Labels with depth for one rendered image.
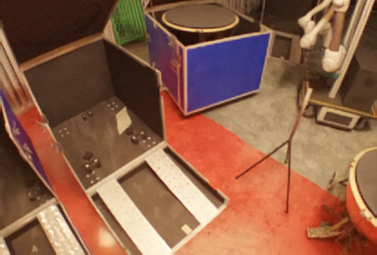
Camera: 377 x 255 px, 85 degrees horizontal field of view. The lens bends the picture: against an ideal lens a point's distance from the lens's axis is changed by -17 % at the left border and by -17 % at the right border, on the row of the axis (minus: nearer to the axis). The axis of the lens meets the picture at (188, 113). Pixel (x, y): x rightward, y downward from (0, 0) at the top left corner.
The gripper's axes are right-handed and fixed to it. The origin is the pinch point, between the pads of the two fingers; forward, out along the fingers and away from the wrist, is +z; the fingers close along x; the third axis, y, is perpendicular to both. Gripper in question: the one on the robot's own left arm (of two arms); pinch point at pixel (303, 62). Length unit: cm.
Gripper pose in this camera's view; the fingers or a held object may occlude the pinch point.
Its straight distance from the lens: 284.8
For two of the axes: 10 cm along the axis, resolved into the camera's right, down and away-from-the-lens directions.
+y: -9.4, -2.4, 2.6
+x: -3.5, 6.4, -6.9
